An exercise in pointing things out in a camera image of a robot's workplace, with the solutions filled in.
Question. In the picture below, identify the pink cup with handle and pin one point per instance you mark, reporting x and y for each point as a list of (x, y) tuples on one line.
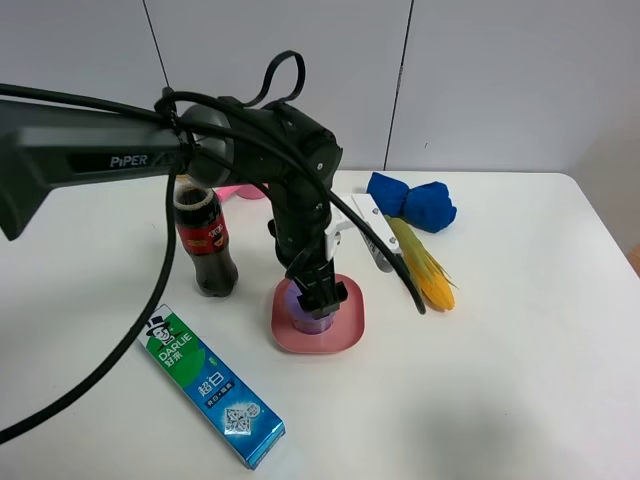
[(248, 192)]

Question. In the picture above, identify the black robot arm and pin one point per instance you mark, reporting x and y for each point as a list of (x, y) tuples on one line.
[(48, 147)]

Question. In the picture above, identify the blue folded cloth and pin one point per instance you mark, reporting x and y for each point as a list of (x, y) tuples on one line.
[(427, 207)]

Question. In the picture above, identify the corn cob with husk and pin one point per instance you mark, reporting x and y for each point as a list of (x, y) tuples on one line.
[(431, 279)]

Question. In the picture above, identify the pink square plate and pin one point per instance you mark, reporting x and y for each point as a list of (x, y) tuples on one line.
[(347, 329)]

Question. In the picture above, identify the cola bottle yellow cap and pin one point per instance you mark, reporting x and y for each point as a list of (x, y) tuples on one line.
[(201, 225)]

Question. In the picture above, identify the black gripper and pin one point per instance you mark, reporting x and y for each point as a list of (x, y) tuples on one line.
[(300, 247)]

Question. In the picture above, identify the purple lidded round container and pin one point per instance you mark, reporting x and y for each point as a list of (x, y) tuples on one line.
[(303, 321)]

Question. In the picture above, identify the green blue toothpaste box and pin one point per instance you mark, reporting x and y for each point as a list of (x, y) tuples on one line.
[(248, 425)]

